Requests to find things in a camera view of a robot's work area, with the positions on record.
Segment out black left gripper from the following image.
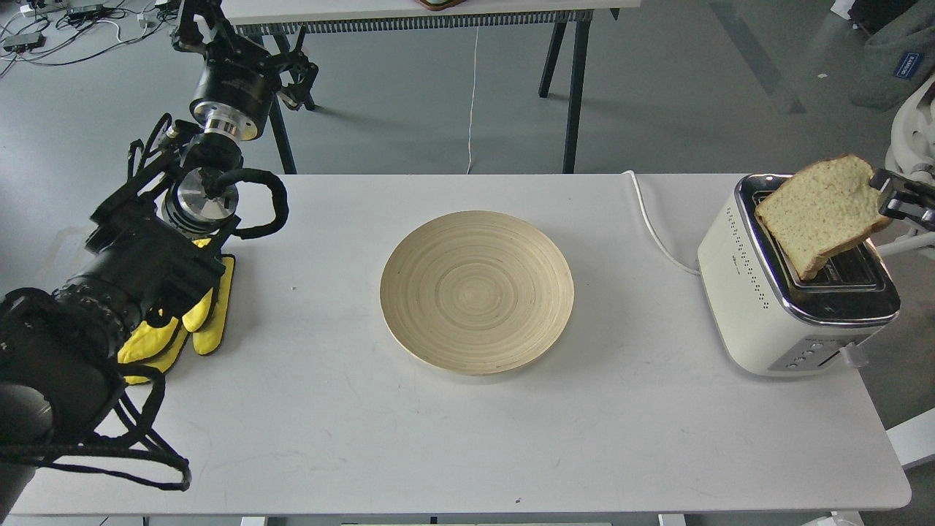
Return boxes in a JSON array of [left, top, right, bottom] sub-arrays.
[[172, 1, 318, 141]]

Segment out grey bag with blue label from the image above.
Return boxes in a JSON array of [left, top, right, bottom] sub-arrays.
[[848, 1, 934, 111]]

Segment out cream white toaster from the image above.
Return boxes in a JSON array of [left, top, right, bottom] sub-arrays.
[[698, 174, 901, 378]]

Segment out background table with black legs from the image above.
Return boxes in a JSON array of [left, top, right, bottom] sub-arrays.
[[221, 1, 641, 174]]

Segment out round bamboo plate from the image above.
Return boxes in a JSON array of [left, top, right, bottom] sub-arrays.
[[378, 210, 575, 376]]

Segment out floor cables and power strips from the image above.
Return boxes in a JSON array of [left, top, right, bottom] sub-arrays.
[[0, 0, 176, 77]]

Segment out brown object on background table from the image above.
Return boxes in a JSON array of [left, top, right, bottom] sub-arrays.
[[416, 0, 464, 11]]

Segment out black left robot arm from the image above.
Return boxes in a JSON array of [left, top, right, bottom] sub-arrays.
[[1, 1, 318, 517]]

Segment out thin white hanging cable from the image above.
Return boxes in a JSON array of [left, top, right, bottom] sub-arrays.
[[466, 26, 481, 175]]

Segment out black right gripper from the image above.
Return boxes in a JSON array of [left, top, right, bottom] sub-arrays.
[[869, 169, 934, 232]]

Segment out slice of bread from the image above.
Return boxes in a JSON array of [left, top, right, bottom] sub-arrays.
[[755, 154, 891, 282]]

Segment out white toaster power cord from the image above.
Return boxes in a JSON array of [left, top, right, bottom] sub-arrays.
[[622, 170, 702, 277]]

